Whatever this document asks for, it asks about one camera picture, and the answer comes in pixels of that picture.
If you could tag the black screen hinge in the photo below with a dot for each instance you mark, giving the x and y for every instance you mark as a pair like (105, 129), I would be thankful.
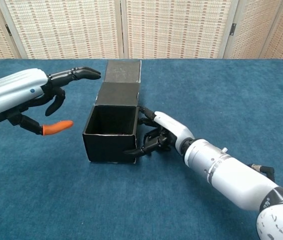
(233, 28)
(8, 29)

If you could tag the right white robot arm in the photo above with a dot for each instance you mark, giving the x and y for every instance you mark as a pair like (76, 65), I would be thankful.
(231, 175)

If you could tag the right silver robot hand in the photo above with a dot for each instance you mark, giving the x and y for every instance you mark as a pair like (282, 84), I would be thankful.
(174, 127)

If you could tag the blue felt table mat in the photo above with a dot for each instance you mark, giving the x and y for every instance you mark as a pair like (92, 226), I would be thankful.
(56, 200)

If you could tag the black cardboard folding box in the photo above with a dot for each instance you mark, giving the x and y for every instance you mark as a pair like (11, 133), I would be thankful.
(111, 147)

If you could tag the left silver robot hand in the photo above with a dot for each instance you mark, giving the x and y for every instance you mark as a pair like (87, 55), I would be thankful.
(11, 92)

